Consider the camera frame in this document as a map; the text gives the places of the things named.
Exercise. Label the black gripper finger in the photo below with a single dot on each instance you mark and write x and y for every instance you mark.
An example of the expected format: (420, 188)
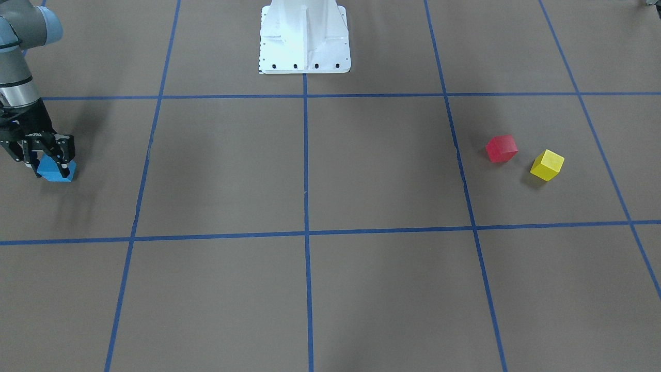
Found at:
(22, 149)
(63, 151)

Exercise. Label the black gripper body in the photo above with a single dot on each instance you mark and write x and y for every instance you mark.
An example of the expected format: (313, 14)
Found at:
(30, 120)

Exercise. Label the blue block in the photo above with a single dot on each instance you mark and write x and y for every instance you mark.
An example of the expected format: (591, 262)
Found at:
(48, 169)

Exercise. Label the red block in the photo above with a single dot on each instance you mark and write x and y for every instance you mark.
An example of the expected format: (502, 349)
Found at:
(501, 148)

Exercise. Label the yellow block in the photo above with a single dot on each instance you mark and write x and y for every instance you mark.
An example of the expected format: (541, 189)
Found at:
(547, 165)

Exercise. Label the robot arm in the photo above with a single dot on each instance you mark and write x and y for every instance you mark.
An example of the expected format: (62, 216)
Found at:
(24, 26)

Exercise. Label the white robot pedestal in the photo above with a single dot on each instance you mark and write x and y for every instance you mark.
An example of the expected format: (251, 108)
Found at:
(304, 37)

